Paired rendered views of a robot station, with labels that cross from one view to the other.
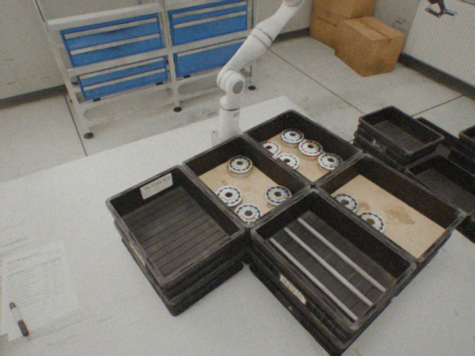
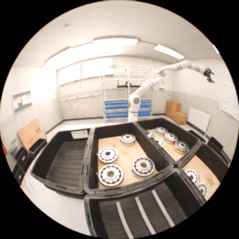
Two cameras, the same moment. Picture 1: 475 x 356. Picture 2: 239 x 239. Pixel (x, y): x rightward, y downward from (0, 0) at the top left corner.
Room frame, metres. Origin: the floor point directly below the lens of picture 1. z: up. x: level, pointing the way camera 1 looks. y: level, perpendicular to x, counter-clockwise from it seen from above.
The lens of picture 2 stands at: (0.66, -0.14, 1.15)
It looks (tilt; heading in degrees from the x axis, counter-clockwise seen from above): 23 degrees down; 27
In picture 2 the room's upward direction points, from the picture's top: 3 degrees counter-clockwise
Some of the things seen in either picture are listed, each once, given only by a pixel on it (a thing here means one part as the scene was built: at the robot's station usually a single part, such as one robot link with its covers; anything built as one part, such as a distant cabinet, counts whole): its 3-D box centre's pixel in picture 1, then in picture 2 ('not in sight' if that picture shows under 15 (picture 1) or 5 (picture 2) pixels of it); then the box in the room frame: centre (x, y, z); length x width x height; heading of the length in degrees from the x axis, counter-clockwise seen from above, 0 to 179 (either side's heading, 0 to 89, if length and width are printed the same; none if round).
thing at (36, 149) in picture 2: not in sight; (42, 154); (0.37, 1.30, 0.37); 0.40 x 0.30 x 0.45; 29
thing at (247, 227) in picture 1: (243, 176); (120, 144); (0.88, -0.02, 0.92); 0.40 x 0.30 x 0.02; 39
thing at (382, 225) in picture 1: (370, 222); (200, 192); (0.71, -0.46, 0.86); 0.10 x 0.10 x 0.01
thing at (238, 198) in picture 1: (228, 196); (108, 154); (0.84, 0.03, 0.86); 0.10 x 0.10 x 0.01
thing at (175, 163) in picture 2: (300, 144); (167, 132); (1.07, -0.26, 0.92); 0.40 x 0.30 x 0.02; 39
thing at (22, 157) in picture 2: not in sight; (25, 162); (-0.18, 1.45, 0.37); 0.42 x 0.34 x 0.46; 29
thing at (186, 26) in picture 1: (211, 38); (140, 108); (2.94, 0.21, 0.60); 0.72 x 0.03 x 0.56; 119
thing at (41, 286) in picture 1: (35, 284); not in sight; (0.57, 0.70, 0.70); 0.33 x 0.23 x 0.01; 29
